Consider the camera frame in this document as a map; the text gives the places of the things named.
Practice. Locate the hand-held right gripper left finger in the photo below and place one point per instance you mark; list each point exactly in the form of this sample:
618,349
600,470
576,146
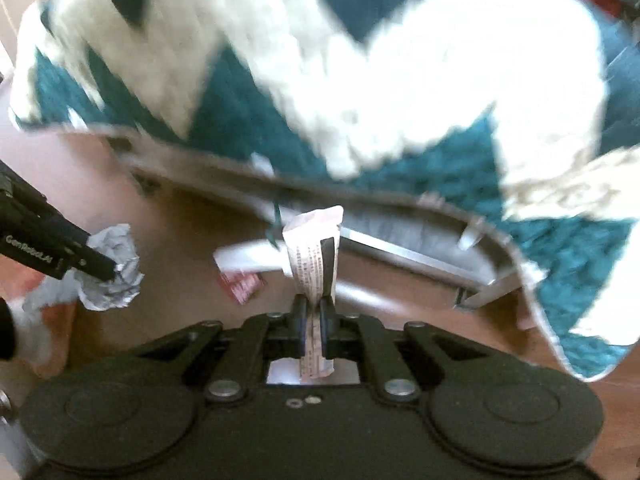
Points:
300,320

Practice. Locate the silver paper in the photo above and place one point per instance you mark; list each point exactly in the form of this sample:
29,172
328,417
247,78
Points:
122,255

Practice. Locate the white paper packet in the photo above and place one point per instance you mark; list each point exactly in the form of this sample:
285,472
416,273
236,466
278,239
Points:
250,257

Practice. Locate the reddish brown snack wrapper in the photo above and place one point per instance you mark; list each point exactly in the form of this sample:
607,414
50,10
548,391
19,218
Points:
242,286

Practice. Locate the white printed stick wrapper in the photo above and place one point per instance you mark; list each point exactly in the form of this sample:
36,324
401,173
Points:
310,260

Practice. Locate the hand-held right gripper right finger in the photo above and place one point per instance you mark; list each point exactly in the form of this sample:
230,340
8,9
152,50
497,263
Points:
327,320

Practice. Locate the teal cream zigzag quilt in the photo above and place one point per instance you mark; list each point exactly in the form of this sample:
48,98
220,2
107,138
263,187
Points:
400,85

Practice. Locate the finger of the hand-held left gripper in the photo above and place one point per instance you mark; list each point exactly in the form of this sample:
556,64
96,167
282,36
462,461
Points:
92,260

